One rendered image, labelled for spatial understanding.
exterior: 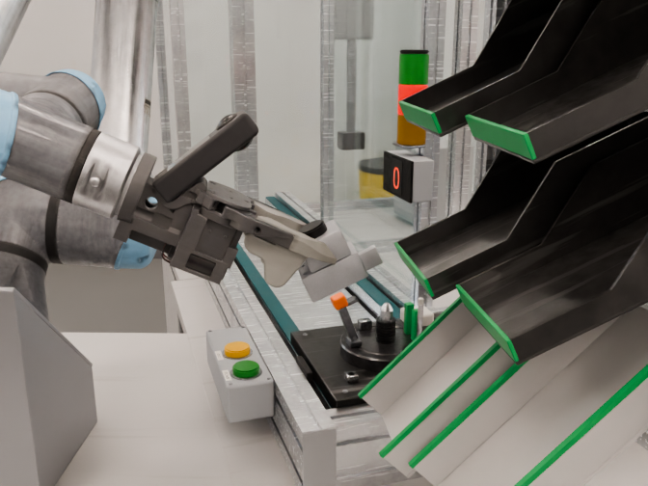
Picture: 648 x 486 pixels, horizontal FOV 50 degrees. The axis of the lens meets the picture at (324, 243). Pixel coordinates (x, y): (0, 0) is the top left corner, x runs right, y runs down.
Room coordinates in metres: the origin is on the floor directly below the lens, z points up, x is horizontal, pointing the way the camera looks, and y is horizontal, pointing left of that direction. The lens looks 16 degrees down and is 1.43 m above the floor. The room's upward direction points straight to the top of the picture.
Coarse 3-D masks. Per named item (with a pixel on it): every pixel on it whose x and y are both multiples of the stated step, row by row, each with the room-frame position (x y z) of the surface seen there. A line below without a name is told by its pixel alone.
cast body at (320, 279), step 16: (320, 224) 0.68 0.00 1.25; (336, 224) 0.70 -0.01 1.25; (320, 240) 0.67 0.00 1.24; (336, 240) 0.67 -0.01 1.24; (336, 256) 0.67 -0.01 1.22; (352, 256) 0.67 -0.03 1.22; (368, 256) 0.69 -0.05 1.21; (304, 272) 0.68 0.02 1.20; (320, 272) 0.67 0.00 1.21; (336, 272) 0.67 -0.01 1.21; (352, 272) 0.67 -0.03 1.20; (320, 288) 0.67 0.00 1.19; (336, 288) 0.67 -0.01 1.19
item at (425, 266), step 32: (608, 128) 0.80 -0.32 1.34; (640, 128) 0.67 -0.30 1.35; (512, 160) 0.78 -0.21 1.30; (544, 160) 0.79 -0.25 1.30; (576, 160) 0.66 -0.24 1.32; (480, 192) 0.78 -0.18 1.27; (512, 192) 0.78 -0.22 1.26; (544, 192) 0.66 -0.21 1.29; (448, 224) 0.77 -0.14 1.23; (480, 224) 0.77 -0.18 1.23; (512, 224) 0.73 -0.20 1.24; (544, 224) 0.66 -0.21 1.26; (416, 256) 0.76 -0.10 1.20; (448, 256) 0.72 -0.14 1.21; (480, 256) 0.65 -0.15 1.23; (512, 256) 0.65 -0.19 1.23; (448, 288) 0.64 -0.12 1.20
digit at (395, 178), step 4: (392, 160) 1.21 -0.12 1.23; (396, 160) 1.19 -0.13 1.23; (400, 160) 1.18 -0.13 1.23; (392, 164) 1.21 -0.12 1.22; (396, 164) 1.19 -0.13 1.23; (400, 164) 1.17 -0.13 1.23; (392, 168) 1.21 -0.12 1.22; (396, 168) 1.19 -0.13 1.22; (400, 168) 1.17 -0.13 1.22; (392, 172) 1.21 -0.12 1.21; (396, 172) 1.19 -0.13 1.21; (400, 172) 1.17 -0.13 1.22; (392, 176) 1.21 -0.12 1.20; (396, 176) 1.19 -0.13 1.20; (400, 176) 1.17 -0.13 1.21; (392, 180) 1.20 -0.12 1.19; (396, 180) 1.19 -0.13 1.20; (400, 180) 1.17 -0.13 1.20; (392, 184) 1.20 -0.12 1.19; (396, 184) 1.19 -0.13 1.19; (400, 184) 1.17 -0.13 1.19; (392, 188) 1.20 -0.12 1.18; (396, 188) 1.19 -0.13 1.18; (400, 188) 1.17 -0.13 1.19; (396, 192) 1.19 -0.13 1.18; (400, 192) 1.17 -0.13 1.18
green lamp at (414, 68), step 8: (400, 56) 1.19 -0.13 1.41; (408, 56) 1.18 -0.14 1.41; (416, 56) 1.17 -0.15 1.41; (424, 56) 1.18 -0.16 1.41; (400, 64) 1.19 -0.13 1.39; (408, 64) 1.18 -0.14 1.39; (416, 64) 1.17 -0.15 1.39; (424, 64) 1.18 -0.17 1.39; (400, 72) 1.19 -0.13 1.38; (408, 72) 1.18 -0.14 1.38; (416, 72) 1.18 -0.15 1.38; (424, 72) 1.18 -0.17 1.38; (400, 80) 1.19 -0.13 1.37; (408, 80) 1.18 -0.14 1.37; (416, 80) 1.18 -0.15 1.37; (424, 80) 1.18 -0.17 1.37
